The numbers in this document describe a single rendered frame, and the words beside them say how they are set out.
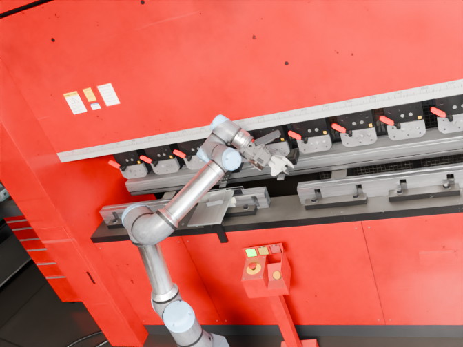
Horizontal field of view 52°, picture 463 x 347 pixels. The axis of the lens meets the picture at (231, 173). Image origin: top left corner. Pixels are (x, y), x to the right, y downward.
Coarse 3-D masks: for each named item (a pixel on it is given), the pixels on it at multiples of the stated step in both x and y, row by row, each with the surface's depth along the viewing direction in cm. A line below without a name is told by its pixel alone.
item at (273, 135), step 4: (272, 132) 187; (276, 132) 187; (264, 136) 186; (268, 136) 186; (272, 136) 187; (276, 136) 187; (256, 140) 185; (260, 140) 185; (264, 140) 186; (268, 140) 186; (272, 140) 190; (256, 144) 185; (260, 144) 186; (264, 144) 189
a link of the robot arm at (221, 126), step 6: (216, 120) 184; (222, 120) 184; (228, 120) 185; (210, 126) 186; (216, 126) 184; (222, 126) 184; (228, 126) 184; (234, 126) 185; (216, 132) 184; (222, 132) 184; (228, 132) 184; (234, 132) 184; (222, 138) 184; (228, 138) 185
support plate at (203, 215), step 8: (232, 192) 247; (200, 200) 250; (208, 200) 248; (200, 208) 244; (208, 208) 241; (216, 208) 239; (224, 208) 237; (192, 216) 240; (200, 216) 237; (208, 216) 235; (216, 216) 233; (192, 224) 233; (200, 224) 232; (208, 224) 231
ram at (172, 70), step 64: (64, 0) 209; (128, 0) 202; (192, 0) 194; (256, 0) 187; (320, 0) 181; (384, 0) 175; (448, 0) 170; (64, 64) 229; (128, 64) 219; (192, 64) 211; (256, 64) 203; (320, 64) 195; (384, 64) 188; (448, 64) 182; (64, 128) 252; (128, 128) 240; (192, 128) 230; (256, 128) 221
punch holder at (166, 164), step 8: (168, 144) 240; (176, 144) 247; (152, 152) 245; (160, 152) 244; (168, 152) 242; (152, 160) 248; (160, 160) 247; (168, 160) 245; (176, 160) 245; (160, 168) 249; (168, 168) 248; (176, 168) 246
